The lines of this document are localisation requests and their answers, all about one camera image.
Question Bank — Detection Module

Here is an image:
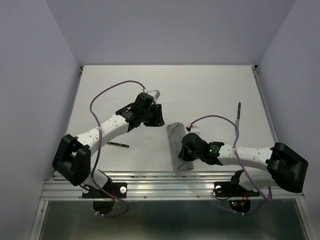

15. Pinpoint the grey cloth napkin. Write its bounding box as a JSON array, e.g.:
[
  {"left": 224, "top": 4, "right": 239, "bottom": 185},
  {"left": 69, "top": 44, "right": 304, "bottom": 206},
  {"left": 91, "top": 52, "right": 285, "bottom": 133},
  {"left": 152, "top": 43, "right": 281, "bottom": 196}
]
[{"left": 166, "top": 122, "right": 194, "bottom": 172}]

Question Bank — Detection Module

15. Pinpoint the black handled knife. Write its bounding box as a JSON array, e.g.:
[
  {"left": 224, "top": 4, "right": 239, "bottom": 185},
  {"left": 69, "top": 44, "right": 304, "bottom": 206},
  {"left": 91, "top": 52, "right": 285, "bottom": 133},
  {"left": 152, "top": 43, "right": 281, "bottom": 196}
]
[{"left": 235, "top": 102, "right": 242, "bottom": 127}]

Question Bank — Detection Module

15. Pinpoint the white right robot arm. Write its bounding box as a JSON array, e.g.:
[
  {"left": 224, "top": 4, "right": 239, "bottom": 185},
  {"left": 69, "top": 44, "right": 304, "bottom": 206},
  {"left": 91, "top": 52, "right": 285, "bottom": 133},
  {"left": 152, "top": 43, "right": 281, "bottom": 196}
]
[{"left": 178, "top": 133, "right": 309, "bottom": 197}]

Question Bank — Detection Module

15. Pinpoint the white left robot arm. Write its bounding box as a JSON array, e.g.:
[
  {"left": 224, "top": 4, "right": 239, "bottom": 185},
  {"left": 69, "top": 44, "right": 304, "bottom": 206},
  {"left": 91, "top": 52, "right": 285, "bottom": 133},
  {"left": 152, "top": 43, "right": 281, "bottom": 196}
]
[{"left": 52, "top": 90, "right": 165, "bottom": 197}]

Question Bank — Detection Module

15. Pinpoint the black handled fork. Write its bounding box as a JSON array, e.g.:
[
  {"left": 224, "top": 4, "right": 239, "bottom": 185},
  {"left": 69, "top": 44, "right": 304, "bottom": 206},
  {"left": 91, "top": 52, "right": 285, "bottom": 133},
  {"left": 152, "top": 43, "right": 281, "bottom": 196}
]
[{"left": 107, "top": 141, "right": 130, "bottom": 148}]

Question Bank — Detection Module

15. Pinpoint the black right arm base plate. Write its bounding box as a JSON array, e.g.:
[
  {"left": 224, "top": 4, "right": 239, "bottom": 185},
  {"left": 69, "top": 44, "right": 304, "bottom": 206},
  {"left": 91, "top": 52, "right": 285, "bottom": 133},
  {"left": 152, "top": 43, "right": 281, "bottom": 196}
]
[{"left": 213, "top": 181, "right": 260, "bottom": 198}]

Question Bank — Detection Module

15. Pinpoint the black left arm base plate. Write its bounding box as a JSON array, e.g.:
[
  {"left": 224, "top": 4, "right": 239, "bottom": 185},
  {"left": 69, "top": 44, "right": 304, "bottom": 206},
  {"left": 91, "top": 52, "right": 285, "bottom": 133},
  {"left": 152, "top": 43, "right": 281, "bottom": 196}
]
[{"left": 81, "top": 182, "right": 128, "bottom": 199}]

